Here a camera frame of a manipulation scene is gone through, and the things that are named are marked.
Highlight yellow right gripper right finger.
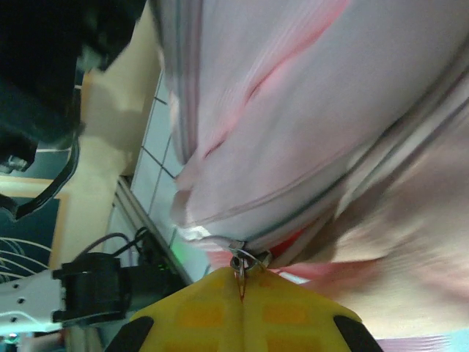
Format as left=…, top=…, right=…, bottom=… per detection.
left=241, top=271, right=384, bottom=352

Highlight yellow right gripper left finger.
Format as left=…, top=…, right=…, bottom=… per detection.
left=102, top=268, right=245, bottom=352

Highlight pink student backpack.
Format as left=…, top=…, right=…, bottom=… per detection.
left=152, top=0, right=469, bottom=352

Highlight black controller board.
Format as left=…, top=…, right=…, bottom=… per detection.
left=136, top=226, right=173, bottom=274

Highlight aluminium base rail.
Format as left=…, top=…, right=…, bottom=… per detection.
left=113, top=175, right=195, bottom=285

